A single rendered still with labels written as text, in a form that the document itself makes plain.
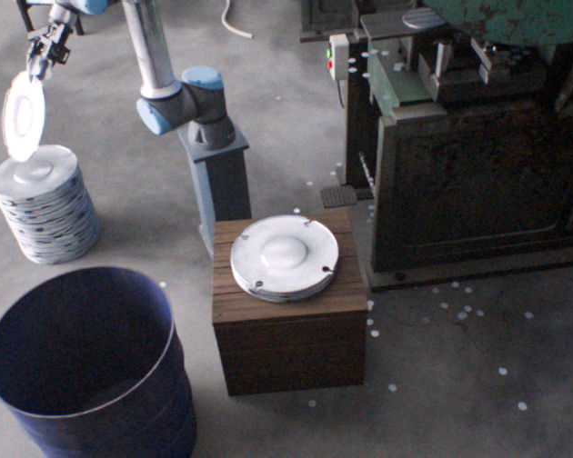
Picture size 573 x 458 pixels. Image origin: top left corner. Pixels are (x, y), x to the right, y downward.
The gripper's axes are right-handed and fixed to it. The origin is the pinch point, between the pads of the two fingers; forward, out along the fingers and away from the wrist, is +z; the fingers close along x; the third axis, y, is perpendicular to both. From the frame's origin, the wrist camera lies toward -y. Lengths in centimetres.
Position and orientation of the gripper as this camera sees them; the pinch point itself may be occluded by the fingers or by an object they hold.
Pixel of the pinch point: (32, 79)
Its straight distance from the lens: 217.2
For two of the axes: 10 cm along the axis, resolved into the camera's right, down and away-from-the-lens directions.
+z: -4.4, 8.8, 1.4
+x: 5.3, 1.3, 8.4
